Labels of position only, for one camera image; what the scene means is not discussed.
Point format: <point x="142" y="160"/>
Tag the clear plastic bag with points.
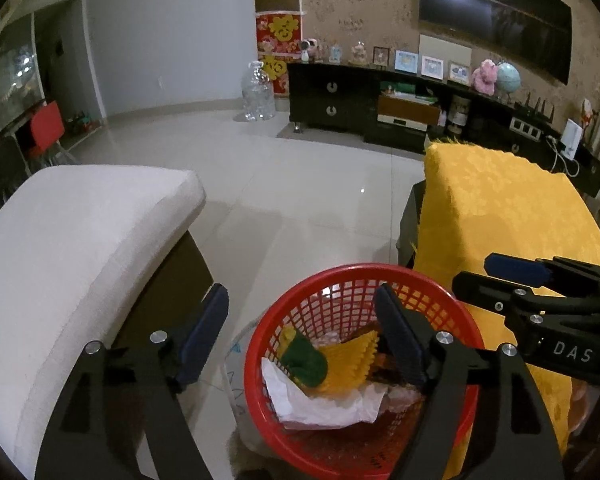
<point x="399" y="399"/>

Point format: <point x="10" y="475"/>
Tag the red plastic mesh basket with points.
<point x="335" y="306"/>

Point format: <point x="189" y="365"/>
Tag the yellow floral tablecloth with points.
<point x="478" y="201"/>

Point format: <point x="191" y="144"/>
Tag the white router box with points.
<point x="570" y="140"/>

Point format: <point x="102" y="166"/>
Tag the red chair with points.
<point x="47" y="128"/>

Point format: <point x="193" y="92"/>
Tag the pink plush toy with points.
<point x="484" y="77"/>

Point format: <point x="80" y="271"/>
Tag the red festive wall poster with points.
<point x="278" y="36"/>

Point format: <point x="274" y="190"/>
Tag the black wifi router antennas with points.
<point x="539" y="109"/>

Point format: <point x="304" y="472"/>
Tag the light blue globe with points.
<point x="507" y="78"/>

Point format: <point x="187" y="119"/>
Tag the wall mounted black television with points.
<point x="539" y="31"/>

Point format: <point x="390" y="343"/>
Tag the white paper sheet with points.
<point x="297" y="410"/>

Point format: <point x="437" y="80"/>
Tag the green yellow wrapper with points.
<point x="305" y="364"/>

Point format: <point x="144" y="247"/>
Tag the white cushioned bench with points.
<point x="77" y="246"/>

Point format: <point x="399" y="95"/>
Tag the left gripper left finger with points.
<point x="171" y="343"/>

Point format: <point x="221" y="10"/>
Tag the large clear water jug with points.
<point x="258" y="102"/>

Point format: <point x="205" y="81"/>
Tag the black tv cabinet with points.
<point x="404" y="110"/>

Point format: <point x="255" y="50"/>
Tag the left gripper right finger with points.
<point x="512" y="436"/>

